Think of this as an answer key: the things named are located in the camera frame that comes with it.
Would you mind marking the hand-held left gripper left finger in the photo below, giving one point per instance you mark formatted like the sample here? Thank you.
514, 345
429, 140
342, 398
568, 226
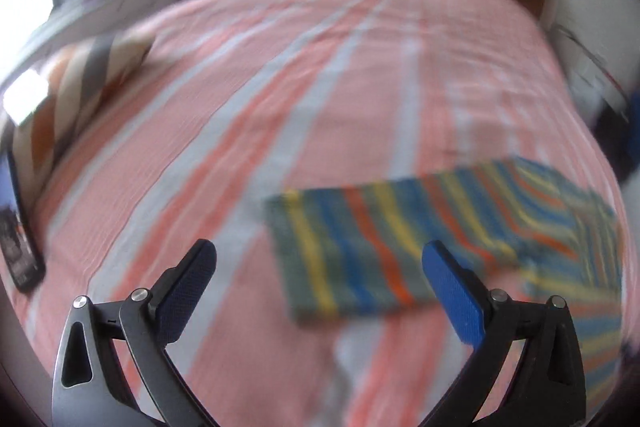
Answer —
187, 287

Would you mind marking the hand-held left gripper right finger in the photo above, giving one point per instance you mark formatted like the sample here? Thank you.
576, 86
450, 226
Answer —
455, 294

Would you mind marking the striped knit sweater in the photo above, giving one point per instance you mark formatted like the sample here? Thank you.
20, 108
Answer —
360, 247

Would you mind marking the black smartphone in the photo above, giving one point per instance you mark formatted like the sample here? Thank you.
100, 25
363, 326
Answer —
20, 242

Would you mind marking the striped pillow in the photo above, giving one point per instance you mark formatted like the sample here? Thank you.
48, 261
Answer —
95, 77

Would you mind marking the pink striped bed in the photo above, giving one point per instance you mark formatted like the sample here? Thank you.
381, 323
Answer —
310, 82

